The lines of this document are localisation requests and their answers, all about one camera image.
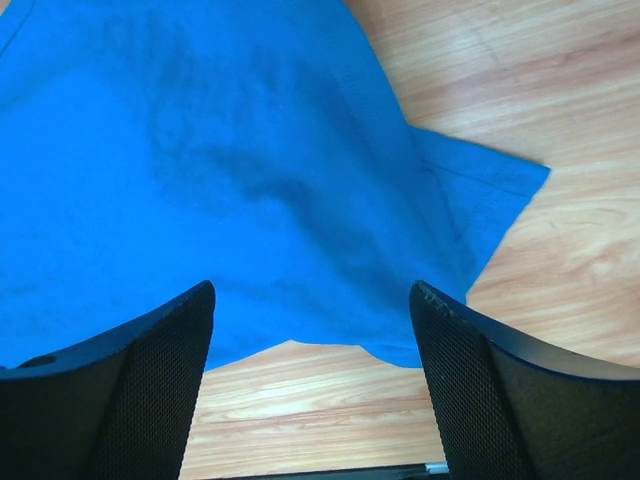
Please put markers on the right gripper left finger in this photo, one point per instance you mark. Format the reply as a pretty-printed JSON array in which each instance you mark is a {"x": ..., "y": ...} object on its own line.
[{"x": 116, "y": 406}]

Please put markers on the blue t shirt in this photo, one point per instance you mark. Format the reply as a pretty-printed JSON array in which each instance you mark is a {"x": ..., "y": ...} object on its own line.
[{"x": 147, "y": 146}]

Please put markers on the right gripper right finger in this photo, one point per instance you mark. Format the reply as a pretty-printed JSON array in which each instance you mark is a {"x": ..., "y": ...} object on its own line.
[{"x": 511, "y": 406}]

